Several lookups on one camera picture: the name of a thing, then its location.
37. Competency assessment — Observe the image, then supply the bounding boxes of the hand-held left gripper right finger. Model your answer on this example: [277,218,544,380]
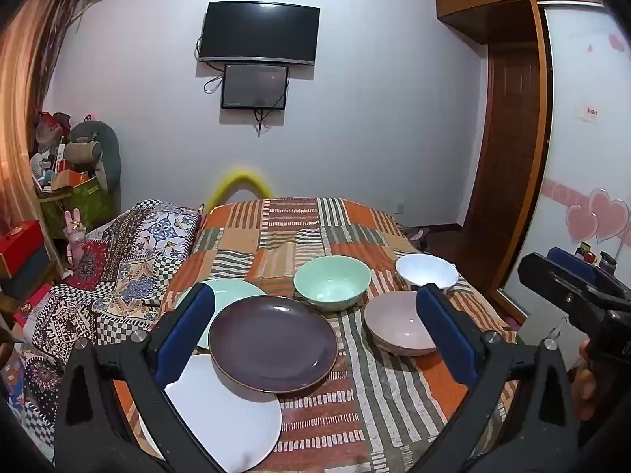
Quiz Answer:
[415,283,580,473]

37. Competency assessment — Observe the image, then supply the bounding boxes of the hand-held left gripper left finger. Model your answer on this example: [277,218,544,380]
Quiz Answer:
[54,282,228,473]

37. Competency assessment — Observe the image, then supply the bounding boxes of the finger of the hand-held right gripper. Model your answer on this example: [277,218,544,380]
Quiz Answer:
[517,252,617,328]
[546,246,631,301]

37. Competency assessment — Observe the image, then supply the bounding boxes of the mint green plate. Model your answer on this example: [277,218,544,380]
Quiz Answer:
[175,278,267,350]

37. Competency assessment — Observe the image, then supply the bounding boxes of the white bowl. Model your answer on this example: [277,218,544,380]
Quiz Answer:
[395,253,458,292]

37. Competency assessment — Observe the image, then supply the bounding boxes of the mint green bowl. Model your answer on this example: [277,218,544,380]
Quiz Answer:
[294,255,372,312]

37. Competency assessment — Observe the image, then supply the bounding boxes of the person's right hand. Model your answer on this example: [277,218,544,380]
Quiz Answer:
[577,342,599,422]

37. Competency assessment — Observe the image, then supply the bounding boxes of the pink bowl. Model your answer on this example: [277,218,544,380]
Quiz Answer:
[364,291,439,357]

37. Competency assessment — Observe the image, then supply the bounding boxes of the pink heart stickers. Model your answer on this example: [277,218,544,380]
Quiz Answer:
[566,188,631,246]

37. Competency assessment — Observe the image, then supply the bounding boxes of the dark brown plate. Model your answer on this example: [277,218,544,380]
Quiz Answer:
[208,296,339,395]

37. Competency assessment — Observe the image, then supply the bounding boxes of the patterned patchwork quilt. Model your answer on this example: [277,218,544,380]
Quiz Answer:
[0,199,205,454]

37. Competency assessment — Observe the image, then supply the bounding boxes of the white plate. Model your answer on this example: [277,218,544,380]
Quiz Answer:
[138,354,283,473]

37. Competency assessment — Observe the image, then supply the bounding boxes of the striped orange green bedspread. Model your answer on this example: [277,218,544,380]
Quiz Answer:
[113,197,518,473]

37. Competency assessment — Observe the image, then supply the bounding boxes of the pink bunny figurine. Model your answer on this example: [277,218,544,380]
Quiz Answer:
[64,208,90,268]

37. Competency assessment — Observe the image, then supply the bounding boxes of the yellow foam tube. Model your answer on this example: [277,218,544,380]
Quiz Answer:
[204,168,274,212]

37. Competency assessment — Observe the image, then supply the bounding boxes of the green storage box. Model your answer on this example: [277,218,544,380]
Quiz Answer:
[39,175,113,240]

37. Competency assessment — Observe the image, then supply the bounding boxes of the dark blue box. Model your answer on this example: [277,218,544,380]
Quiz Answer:
[0,249,58,302]

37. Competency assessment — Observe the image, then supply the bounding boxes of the red gift box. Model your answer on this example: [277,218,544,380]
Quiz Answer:
[0,220,46,281]

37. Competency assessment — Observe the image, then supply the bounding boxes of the brown upper cabinet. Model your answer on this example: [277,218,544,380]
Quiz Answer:
[434,0,599,44]

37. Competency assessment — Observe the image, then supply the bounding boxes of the brown curtain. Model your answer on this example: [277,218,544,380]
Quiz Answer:
[0,0,99,306]

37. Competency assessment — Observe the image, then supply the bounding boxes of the black monitor cable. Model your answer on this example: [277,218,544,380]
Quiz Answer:
[253,107,273,139]

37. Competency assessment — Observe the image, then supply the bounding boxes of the black television cable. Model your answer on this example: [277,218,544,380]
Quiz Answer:
[196,34,226,95]

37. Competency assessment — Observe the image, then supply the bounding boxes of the small black wall monitor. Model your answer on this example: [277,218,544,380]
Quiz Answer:
[221,62,289,110]

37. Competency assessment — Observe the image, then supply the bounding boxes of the black wall television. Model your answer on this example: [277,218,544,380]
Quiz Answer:
[198,1,320,66]

